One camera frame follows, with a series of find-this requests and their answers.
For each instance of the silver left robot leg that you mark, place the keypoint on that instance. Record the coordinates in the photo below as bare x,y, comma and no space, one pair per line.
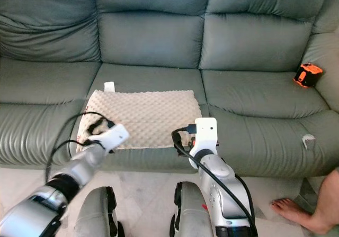
95,216

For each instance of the grey green leather sofa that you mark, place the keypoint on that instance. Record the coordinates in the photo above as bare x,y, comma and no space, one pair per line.
148,41

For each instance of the beige dotted pillow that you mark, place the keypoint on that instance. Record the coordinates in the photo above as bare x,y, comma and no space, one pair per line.
153,115

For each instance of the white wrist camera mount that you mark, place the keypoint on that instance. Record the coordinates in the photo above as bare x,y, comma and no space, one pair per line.
116,136
206,134

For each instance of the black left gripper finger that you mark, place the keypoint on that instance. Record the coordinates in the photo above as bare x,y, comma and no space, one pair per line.
92,139
96,125

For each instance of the person's bare leg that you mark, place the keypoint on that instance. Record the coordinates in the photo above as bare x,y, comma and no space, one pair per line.
302,216

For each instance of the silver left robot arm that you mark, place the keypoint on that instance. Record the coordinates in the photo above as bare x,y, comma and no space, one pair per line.
42,210

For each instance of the orange black toy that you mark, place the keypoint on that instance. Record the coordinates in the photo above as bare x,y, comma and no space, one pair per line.
308,75

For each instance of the small white box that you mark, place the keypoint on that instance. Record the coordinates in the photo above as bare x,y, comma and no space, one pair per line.
109,87

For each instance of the small white tag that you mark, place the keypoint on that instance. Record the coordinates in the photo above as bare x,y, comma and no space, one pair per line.
308,140

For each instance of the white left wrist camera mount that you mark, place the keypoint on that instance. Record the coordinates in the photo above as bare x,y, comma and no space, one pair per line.
116,136

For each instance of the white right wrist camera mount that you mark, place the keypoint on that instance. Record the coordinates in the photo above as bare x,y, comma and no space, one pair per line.
206,134

